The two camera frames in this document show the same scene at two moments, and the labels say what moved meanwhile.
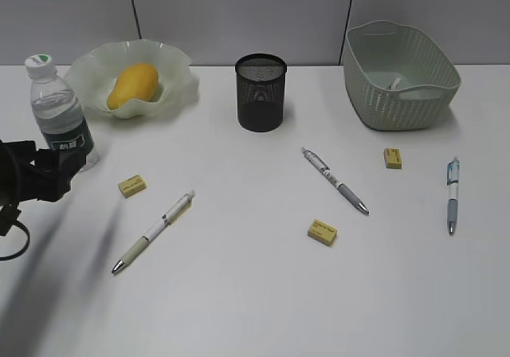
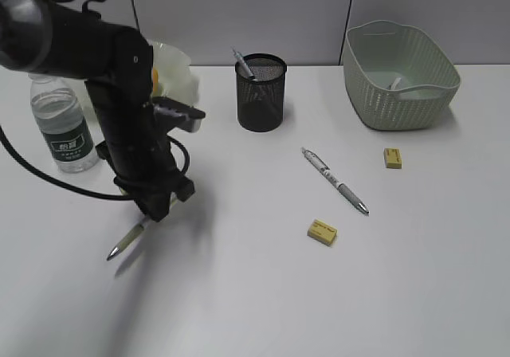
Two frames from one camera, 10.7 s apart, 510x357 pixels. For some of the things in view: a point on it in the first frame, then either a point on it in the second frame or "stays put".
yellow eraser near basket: x=393 y=158 stays put
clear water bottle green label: x=57 y=110 stays put
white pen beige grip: x=178 y=210 -> x=136 y=229
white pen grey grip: x=325 y=170 stays put
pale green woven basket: x=396 y=76 stays put
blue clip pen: x=453 y=187 -> x=243 y=64
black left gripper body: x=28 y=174 -> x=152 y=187
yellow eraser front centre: x=323 y=233 stays put
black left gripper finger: x=70 y=162 -> x=156 y=206
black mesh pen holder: x=260 y=92 stays put
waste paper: x=395 y=84 stays put
